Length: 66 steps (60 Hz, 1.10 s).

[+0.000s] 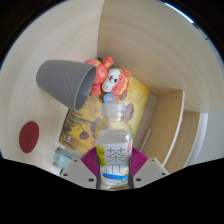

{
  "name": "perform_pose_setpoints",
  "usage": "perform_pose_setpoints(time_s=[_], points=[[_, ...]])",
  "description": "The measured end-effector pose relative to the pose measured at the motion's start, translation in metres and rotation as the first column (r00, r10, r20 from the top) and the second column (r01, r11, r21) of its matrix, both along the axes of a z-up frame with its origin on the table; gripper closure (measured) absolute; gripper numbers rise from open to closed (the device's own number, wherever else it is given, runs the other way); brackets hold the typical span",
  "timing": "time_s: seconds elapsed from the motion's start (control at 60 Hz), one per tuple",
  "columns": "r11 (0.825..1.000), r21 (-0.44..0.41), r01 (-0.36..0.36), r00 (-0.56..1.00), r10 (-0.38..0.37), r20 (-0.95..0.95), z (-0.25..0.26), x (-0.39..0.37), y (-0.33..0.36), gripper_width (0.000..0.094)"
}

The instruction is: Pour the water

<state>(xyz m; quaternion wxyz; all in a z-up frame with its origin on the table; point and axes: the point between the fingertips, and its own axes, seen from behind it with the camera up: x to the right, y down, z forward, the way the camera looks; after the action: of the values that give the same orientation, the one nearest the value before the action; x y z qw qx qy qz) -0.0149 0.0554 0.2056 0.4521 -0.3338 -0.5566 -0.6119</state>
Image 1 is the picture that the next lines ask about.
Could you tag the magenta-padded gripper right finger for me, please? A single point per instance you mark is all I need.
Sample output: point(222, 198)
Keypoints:
point(150, 172)

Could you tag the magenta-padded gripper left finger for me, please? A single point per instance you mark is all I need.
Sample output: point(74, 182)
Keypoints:
point(76, 173)

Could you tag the clear plastic drink bottle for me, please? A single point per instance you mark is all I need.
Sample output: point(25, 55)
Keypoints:
point(114, 143)

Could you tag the tall teal vase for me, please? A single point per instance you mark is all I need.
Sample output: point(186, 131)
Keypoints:
point(63, 158)

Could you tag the white light bar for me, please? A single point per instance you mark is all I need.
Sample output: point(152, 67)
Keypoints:
point(145, 140)

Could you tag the light wooden shelf unit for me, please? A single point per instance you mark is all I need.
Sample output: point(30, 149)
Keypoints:
point(170, 133)

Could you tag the yellow poppy flower painting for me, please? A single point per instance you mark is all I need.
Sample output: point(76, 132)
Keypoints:
point(83, 123)

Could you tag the flat round red coaster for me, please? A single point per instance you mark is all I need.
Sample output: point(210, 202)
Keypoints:
point(29, 136)

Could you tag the grey mug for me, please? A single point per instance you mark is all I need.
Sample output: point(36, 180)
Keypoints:
point(61, 81)

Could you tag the red and white plush toy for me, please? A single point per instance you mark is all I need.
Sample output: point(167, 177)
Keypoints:
point(115, 80)

